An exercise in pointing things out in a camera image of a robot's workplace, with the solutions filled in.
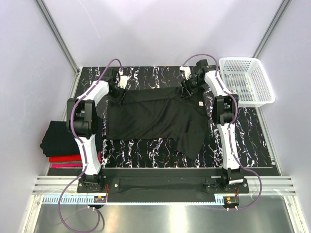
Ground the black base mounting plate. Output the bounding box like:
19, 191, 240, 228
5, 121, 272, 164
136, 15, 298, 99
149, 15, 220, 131
78, 168, 247, 193

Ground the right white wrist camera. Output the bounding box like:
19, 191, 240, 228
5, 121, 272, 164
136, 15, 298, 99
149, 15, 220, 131
179, 66, 191, 80

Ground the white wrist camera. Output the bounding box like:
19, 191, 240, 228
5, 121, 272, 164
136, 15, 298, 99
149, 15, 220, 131
118, 71, 130, 89
179, 66, 191, 80

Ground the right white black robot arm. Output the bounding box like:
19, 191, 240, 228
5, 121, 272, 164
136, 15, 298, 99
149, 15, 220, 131
179, 59, 244, 195

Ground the black t shirt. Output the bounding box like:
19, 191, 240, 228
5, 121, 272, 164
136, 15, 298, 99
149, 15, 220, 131
106, 87, 209, 160
40, 121, 80, 157

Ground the white plastic basket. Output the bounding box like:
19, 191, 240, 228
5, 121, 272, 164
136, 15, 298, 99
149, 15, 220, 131
219, 57, 275, 108

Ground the folded black t shirt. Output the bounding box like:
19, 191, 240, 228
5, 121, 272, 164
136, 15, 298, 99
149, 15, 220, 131
40, 121, 80, 157

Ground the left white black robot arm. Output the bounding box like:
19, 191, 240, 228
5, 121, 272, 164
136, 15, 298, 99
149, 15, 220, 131
66, 68, 126, 192

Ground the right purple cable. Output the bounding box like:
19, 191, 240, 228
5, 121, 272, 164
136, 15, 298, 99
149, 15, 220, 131
182, 53, 263, 210

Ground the black marble pattern mat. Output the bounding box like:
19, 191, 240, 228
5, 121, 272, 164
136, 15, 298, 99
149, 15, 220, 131
67, 65, 274, 169

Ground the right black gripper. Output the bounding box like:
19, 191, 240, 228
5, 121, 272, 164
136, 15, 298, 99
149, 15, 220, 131
180, 76, 205, 100

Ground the folded red t shirt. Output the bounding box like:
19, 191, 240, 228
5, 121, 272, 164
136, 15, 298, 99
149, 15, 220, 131
49, 154, 81, 163

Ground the purple cable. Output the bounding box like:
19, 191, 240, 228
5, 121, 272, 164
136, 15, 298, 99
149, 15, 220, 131
182, 53, 263, 210
57, 58, 123, 231

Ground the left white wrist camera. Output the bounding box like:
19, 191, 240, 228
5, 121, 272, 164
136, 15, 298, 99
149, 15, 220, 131
118, 71, 130, 89

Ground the white slotted cable duct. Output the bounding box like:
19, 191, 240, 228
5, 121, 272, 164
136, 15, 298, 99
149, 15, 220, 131
43, 195, 224, 206

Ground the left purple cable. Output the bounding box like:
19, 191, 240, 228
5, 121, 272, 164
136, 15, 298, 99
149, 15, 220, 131
57, 58, 123, 231

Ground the aluminium front rail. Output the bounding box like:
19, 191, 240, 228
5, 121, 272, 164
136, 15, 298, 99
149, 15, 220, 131
33, 176, 296, 196

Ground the folded pink t shirt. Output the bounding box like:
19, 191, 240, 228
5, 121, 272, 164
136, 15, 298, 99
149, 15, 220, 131
51, 162, 83, 168

